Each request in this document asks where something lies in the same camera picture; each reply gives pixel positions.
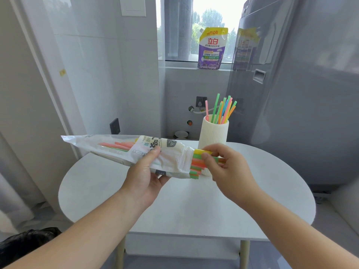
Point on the person's left hand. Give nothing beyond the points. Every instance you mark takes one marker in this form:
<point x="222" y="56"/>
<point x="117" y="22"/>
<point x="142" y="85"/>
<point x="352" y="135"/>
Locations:
<point x="138" y="184"/>

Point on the person's right hand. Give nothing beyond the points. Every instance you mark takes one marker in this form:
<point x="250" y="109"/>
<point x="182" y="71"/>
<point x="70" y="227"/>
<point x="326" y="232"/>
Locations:
<point x="235" y="176"/>

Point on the person's left thumb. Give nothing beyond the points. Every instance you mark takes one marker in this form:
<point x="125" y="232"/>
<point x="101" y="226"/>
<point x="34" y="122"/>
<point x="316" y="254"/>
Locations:
<point x="153" y="157"/>

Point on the person's right thumb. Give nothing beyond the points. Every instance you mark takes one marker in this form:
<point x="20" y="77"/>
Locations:
<point x="211" y="159"/>

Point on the green drinking straw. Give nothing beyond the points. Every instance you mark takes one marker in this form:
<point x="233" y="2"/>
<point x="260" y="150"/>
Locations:
<point x="197" y="157"/>

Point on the white plastic straw bag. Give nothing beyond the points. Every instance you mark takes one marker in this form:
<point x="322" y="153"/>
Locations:
<point x="174" y="159"/>

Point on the person's left forearm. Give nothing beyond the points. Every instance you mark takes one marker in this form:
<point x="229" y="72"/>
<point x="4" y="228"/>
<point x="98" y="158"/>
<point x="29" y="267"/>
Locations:
<point x="84" y="238"/>

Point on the person's right forearm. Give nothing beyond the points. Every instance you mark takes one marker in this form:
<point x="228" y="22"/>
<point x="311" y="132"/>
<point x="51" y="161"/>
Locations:
<point x="294" y="238"/>

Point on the bundle of packed colourful straws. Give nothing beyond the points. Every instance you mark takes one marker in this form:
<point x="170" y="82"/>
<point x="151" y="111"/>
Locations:
<point x="196" y="166"/>

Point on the white ribbed cup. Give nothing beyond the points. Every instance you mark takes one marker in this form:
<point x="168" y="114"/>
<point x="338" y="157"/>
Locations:
<point x="213" y="134"/>

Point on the round white drain cover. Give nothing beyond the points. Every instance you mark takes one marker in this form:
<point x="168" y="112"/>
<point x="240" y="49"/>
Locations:
<point x="181" y="134"/>

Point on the bunch of loose colourful straws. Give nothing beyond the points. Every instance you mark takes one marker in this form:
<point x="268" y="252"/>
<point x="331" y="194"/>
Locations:
<point x="224" y="112"/>

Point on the wooden table leg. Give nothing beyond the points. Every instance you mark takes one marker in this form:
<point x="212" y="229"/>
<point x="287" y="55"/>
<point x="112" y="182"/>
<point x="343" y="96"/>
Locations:
<point x="120" y="253"/>
<point x="244" y="254"/>

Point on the grey washing machine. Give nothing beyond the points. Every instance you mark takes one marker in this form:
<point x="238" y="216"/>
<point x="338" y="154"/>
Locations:
<point x="297" y="95"/>

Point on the purple detergent pouch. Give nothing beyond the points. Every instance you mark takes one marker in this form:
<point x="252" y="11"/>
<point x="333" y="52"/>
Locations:
<point x="212" y="50"/>

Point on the window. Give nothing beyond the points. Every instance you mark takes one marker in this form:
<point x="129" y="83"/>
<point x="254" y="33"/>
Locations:
<point x="221" y="13"/>

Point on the black plastic bag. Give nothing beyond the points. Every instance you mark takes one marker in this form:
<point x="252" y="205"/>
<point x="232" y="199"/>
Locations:
<point x="25" y="246"/>

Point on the black wall socket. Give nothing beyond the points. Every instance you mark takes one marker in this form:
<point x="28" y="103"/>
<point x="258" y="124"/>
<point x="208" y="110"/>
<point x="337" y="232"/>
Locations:
<point x="115" y="126"/>

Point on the grey wall socket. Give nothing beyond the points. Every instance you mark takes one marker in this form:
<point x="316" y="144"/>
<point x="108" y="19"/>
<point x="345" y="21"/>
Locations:
<point x="201" y="101"/>

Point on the white door frame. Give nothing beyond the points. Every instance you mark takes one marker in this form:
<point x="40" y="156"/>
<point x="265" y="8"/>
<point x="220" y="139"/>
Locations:
<point x="45" y="69"/>

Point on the white wall panel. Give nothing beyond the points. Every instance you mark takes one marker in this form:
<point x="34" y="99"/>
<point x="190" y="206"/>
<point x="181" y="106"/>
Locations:
<point x="132" y="6"/>

